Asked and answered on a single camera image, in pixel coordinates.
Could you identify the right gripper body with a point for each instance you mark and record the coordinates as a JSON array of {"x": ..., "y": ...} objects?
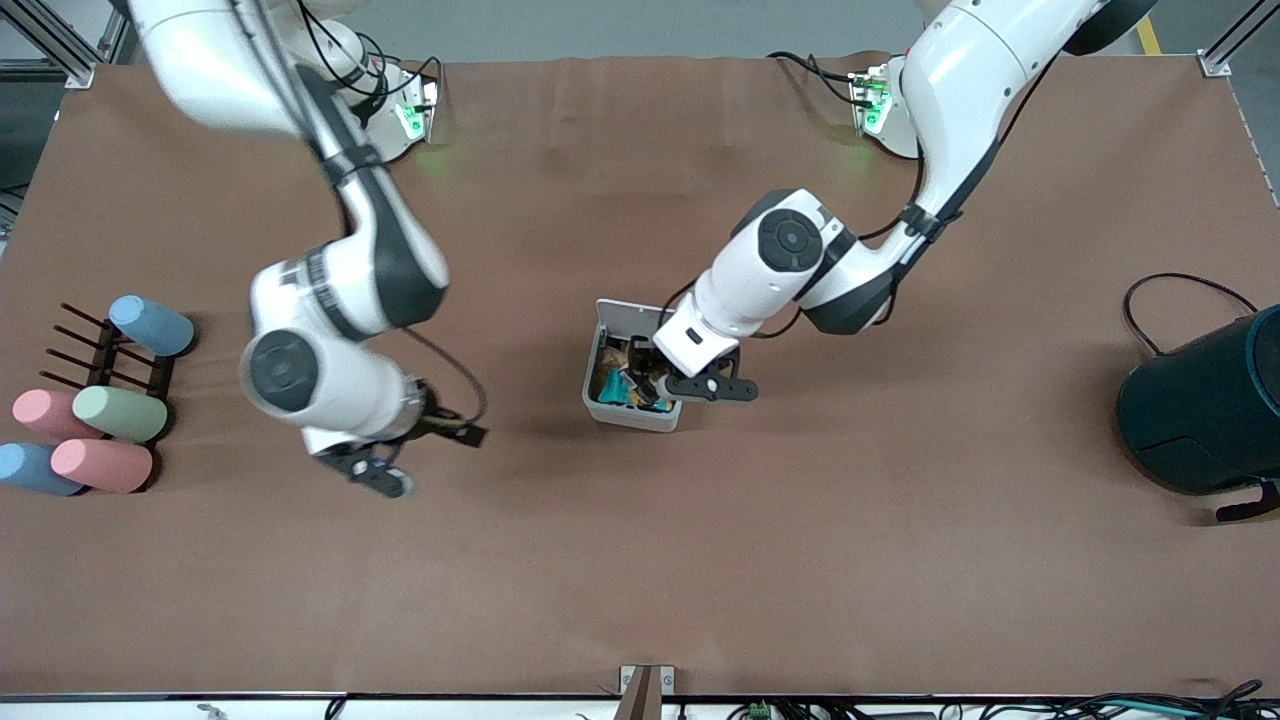
[{"x": 432, "y": 417}]

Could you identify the small grey lidded bin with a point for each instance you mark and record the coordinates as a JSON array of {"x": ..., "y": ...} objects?
[{"x": 630, "y": 415}]

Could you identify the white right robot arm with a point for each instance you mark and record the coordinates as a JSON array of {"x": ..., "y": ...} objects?
[{"x": 200, "y": 70}]

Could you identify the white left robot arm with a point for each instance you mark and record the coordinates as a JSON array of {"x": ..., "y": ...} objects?
[{"x": 980, "y": 80}]

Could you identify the dark teal round trash can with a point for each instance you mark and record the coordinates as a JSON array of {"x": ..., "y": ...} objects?
[{"x": 1200, "y": 410}]

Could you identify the teal snack packet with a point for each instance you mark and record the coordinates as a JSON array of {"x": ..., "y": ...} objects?
[{"x": 618, "y": 390}]

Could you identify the brown crumpled wrapper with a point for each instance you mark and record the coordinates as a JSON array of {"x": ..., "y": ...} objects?
[{"x": 608, "y": 368}]

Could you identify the brown table cover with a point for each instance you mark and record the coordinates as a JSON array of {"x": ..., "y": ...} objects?
[{"x": 800, "y": 550}]

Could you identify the blue foam cylinder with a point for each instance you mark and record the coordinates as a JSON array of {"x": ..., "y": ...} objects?
[
  {"x": 30, "y": 468},
  {"x": 150, "y": 325}
]

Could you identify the green-lit base connector box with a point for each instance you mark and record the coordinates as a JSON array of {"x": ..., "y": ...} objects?
[
  {"x": 872, "y": 105},
  {"x": 412, "y": 120}
]

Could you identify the green foam cylinder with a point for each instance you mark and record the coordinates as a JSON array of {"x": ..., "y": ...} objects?
[{"x": 120, "y": 413}]

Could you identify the small green connector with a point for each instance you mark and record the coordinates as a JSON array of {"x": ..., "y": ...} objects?
[{"x": 760, "y": 711}]

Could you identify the pink foam cylinder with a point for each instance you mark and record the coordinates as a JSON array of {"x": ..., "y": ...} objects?
[
  {"x": 40, "y": 412},
  {"x": 100, "y": 465}
]

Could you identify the metal table bracket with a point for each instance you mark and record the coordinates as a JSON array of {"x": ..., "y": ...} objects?
[{"x": 645, "y": 695}]

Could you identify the aluminium frame profile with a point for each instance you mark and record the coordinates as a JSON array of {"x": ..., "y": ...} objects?
[
  {"x": 1215, "y": 65},
  {"x": 75, "y": 72}
]

